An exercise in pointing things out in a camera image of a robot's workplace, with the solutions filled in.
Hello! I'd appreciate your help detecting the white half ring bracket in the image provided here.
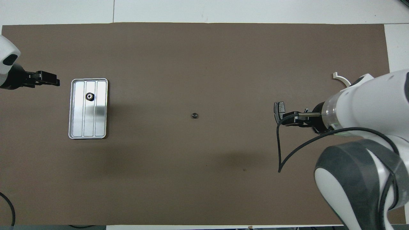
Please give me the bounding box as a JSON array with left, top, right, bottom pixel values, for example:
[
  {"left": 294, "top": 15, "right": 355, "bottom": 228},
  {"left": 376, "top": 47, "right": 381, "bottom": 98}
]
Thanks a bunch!
[{"left": 333, "top": 72, "right": 352, "bottom": 87}]

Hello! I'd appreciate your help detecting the silver metal tray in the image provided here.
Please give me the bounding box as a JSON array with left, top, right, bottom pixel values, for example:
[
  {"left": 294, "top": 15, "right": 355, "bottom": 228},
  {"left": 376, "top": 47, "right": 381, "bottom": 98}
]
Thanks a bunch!
[{"left": 68, "top": 78, "right": 108, "bottom": 139}]

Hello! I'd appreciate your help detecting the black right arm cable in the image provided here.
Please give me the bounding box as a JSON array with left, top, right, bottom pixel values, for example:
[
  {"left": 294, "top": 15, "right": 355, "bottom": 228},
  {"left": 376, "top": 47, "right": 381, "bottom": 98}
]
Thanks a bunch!
[{"left": 276, "top": 113, "right": 401, "bottom": 173}]

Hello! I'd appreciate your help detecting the rectangular dark brake pad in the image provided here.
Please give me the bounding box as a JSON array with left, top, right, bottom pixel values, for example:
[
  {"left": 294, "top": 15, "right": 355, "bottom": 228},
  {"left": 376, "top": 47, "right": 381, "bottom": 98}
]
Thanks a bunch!
[{"left": 274, "top": 101, "right": 286, "bottom": 125}]

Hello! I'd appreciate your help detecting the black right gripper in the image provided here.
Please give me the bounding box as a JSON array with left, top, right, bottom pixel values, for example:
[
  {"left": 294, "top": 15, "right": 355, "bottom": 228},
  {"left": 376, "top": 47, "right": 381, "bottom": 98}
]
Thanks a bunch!
[{"left": 281, "top": 102, "right": 329, "bottom": 134}]

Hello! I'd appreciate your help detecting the brown table mat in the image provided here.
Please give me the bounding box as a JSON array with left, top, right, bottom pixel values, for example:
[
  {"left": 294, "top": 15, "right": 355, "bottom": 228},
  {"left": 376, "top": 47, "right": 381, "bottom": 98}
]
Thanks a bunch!
[{"left": 0, "top": 22, "right": 398, "bottom": 226}]

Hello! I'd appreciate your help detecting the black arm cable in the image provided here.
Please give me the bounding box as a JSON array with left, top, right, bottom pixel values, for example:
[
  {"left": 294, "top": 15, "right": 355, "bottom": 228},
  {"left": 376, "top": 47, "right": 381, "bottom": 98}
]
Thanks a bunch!
[
  {"left": 276, "top": 113, "right": 401, "bottom": 173},
  {"left": 0, "top": 192, "right": 16, "bottom": 226}
]

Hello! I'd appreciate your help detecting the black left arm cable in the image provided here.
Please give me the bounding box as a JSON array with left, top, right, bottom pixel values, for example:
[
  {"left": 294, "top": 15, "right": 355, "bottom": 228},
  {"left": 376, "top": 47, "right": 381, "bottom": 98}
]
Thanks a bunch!
[{"left": 0, "top": 192, "right": 16, "bottom": 226}]

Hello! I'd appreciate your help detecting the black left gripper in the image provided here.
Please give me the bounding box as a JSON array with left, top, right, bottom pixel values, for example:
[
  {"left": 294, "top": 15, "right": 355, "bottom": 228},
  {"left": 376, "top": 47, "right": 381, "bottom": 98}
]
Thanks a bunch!
[{"left": 0, "top": 64, "right": 60, "bottom": 90}]

